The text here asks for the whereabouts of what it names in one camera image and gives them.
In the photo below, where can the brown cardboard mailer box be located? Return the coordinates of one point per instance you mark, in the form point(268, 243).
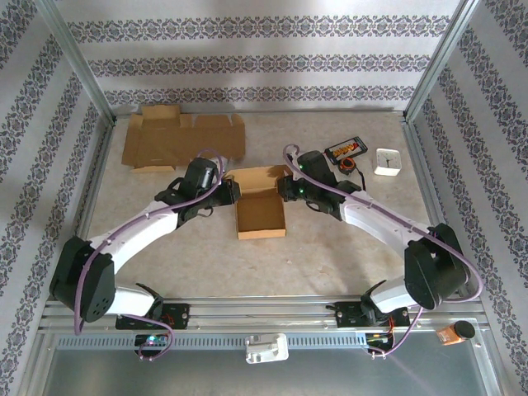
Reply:
point(185, 140)
point(260, 214)

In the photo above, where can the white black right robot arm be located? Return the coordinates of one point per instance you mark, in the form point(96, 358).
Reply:
point(379, 222)

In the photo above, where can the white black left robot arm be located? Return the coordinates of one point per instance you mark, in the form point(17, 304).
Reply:
point(136, 235)

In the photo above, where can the black orange tape measure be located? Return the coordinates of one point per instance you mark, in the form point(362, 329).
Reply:
point(347, 165)

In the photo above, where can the white square clock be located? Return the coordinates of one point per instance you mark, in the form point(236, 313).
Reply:
point(387, 161)

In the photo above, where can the grey metal sheet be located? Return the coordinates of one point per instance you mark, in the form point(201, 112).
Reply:
point(264, 379)

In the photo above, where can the orange black small device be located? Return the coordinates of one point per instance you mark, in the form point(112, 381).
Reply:
point(453, 332)

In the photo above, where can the aluminium back rail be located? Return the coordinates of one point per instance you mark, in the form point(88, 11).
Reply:
point(264, 111)

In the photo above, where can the aluminium side rail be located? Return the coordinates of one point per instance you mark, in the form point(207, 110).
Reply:
point(421, 173)
point(99, 165)

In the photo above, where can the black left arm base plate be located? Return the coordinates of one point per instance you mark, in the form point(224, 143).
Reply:
point(177, 315)

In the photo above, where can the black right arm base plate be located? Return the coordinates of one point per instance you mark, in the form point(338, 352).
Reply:
point(348, 315)

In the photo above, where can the aluminium frame post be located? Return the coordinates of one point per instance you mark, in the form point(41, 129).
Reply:
point(442, 53)
point(74, 53)

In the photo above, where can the white plastic bracket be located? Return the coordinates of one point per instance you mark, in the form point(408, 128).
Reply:
point(266, 348)

